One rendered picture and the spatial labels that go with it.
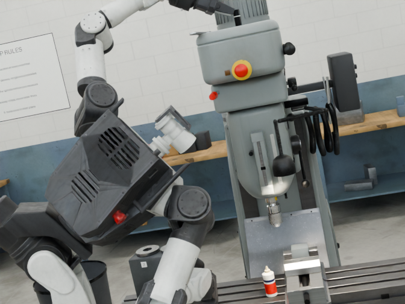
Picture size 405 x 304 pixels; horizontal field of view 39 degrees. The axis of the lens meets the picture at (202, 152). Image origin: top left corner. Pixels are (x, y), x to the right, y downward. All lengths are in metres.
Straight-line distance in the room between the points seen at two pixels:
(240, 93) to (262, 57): 0.17
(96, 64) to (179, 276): 0.69
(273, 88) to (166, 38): 4.49
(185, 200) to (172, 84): 4.84
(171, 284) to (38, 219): 0.40
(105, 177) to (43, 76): 5.28
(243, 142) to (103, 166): 0.60
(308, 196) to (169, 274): 1.06
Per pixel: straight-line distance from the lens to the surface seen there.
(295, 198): 2.45
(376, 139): 6.34
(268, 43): 1.77
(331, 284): 2.13
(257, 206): 2.45
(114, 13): 1.90
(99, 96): 1.67
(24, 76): 6.82
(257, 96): 1.87
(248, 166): 1.94
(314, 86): 2.28
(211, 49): 1.78
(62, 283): 1.65
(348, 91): 2.20
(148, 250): 2.25
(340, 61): 2.19
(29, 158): 6.94
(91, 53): 1.81
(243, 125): 1.92
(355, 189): 5.84
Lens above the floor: 1.84
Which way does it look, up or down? 10 degrees down
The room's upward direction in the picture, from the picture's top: 12 degrees counter-clockwise
